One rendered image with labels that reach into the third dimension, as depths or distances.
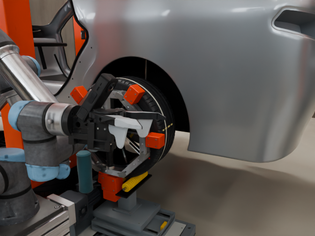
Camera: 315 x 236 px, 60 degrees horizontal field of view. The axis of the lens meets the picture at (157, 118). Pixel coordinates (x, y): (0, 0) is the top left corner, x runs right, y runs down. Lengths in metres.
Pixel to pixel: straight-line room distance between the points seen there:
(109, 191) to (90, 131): 1.30
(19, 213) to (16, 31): 1.02
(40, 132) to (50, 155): 0.06
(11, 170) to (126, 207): 1.22
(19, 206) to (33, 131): 0.41
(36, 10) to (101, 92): 10.50
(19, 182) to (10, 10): 0.99
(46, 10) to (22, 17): 8.86
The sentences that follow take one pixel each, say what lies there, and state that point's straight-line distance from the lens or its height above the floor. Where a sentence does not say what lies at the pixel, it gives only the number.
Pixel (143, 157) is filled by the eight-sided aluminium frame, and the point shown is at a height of 0.75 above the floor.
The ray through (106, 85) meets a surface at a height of 1.30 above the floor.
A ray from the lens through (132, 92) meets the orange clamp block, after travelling 1.54.
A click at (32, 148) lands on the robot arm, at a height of 1.15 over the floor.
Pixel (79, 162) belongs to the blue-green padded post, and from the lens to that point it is 1.74.
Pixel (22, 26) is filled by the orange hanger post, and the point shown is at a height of 1.48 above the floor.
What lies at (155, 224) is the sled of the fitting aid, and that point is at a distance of 2.09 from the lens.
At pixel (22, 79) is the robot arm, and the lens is 0.85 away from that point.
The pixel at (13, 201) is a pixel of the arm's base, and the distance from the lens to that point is 1.03.
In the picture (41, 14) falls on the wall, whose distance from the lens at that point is 10.81.
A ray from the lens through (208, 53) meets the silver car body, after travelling 1.56.
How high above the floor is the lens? 1.38
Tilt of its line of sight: 15 degrees down
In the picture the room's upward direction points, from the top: straight up
